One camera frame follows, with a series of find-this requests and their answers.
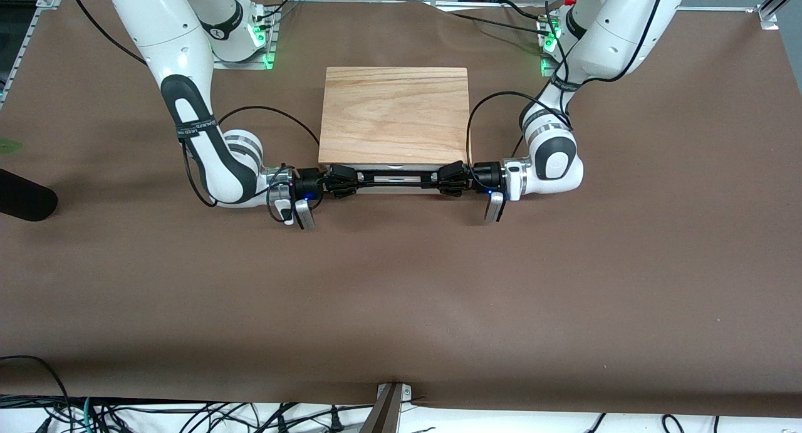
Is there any aluminium frame rail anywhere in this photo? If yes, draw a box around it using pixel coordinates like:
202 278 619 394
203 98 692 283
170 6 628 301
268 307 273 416
0 0 63 105

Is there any thin black cable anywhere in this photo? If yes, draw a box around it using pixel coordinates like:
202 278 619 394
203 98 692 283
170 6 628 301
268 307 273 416
448 10 546 34

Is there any black cylindrical object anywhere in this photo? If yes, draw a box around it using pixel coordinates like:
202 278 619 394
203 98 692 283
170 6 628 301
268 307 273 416
0 168 59 222

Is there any aluminium frame profile with bracket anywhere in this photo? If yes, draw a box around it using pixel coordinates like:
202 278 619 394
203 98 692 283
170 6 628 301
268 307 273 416
757 0 802 31

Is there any light wooden drawer cabinet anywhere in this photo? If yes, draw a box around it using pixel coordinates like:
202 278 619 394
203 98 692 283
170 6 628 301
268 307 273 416
318 66 471 167

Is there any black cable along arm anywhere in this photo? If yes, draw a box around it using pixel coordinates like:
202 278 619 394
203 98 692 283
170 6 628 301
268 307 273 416
68 0 321 226
466 0 671 167

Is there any brown paper table cover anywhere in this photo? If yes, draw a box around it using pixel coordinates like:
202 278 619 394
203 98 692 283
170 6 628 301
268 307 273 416
0 0 802 418

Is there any white-fronted drawer with black handle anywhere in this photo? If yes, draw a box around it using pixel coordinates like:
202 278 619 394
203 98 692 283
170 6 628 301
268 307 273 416
323 164 469 194

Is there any grey metal mount bracket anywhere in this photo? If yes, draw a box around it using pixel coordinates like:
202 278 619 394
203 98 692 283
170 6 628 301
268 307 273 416
360 382 413 433

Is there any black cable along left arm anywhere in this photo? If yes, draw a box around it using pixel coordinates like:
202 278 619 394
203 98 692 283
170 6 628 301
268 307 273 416
466 0 671 167

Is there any black looped cable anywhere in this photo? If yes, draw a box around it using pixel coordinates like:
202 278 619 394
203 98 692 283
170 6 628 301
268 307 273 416
0 355 71 421

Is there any aluminium left arm base plate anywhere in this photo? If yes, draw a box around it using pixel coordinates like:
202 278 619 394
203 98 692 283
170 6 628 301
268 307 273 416
538 13 568 78

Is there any black cable along right arm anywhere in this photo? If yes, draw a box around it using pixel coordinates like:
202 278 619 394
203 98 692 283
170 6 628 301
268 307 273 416
68 0 321 226

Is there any aluminium right arm base plate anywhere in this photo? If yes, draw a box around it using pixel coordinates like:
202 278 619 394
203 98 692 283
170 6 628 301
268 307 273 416
210 19 278 70

